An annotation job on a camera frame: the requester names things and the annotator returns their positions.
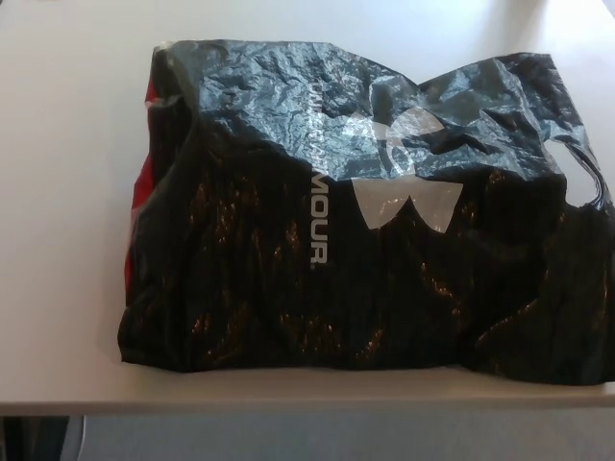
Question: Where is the dark table leg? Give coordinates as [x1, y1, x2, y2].
[0, 415, 84, 461]

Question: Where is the black Under Armour plastic bag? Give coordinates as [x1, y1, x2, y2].
[116, 36, 615, 389]

